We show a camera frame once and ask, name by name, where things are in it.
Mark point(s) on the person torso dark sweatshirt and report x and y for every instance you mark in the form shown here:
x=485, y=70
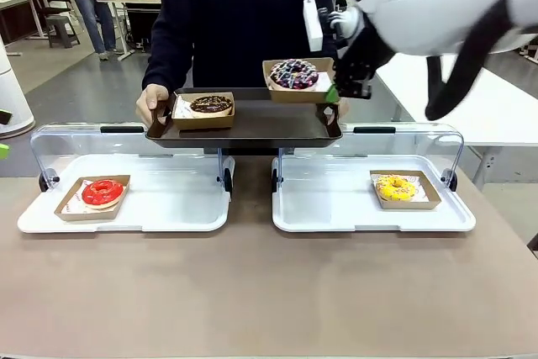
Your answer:
x=235, y=22

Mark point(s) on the yellow donut in box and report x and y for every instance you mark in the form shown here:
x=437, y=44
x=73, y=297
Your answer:
x=430, y=197

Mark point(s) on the red glazed donut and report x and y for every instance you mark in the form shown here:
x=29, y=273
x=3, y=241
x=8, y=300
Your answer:
x=103, y=194

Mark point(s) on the person right hand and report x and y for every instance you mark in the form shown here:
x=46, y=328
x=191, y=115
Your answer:
x=149, y=100

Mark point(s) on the red donut in box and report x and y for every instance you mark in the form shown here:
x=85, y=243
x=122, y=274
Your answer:
x=84, y=215

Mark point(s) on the dark brown serving tray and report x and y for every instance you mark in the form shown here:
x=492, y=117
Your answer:
x=252, y=128

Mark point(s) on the background desk with white legs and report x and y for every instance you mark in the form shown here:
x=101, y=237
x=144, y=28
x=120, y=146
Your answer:
x=134, y=1

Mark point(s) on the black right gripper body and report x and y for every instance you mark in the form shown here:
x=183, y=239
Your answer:
x=365, y=52

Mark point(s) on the chocolate glazed donut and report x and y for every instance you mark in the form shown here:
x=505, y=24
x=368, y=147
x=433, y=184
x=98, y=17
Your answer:
x=210, y=106

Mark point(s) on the grey step stool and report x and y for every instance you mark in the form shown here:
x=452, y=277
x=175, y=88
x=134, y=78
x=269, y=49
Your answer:
x=62, y=27

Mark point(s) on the person left hand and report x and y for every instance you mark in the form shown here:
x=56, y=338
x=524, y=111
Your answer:
x=344, y=107

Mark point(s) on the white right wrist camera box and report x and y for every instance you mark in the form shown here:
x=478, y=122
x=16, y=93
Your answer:
x=313, y=24

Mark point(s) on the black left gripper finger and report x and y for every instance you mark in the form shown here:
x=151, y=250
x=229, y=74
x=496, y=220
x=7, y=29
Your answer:
x=4, y=117
x=3, y=151

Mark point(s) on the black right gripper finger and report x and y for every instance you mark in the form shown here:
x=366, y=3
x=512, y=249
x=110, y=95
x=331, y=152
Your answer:
x=333, y=93
x=359, y=86

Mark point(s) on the yellow sprinkled donut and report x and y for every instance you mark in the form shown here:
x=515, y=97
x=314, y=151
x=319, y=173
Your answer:
x=396, y=186

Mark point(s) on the clear display lid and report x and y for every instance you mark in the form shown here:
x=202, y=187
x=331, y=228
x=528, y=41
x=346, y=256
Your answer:
x=399, y=140
x=126, y=140

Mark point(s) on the purple sprinkled donut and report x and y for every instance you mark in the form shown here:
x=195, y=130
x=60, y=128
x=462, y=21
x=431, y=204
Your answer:
x=293, y=75

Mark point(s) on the person right forearm dark sleeve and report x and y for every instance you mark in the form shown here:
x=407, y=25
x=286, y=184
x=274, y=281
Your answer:
x=168, y=56

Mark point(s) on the white display tray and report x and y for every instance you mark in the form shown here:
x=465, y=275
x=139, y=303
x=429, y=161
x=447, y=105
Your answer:
x=336, y=207
x=168, y=212

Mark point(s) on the large white table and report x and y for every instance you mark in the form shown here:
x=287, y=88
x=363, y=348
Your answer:
x=496, y=98

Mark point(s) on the background person in jeans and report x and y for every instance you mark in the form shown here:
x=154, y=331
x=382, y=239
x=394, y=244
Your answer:
x=94, y=6

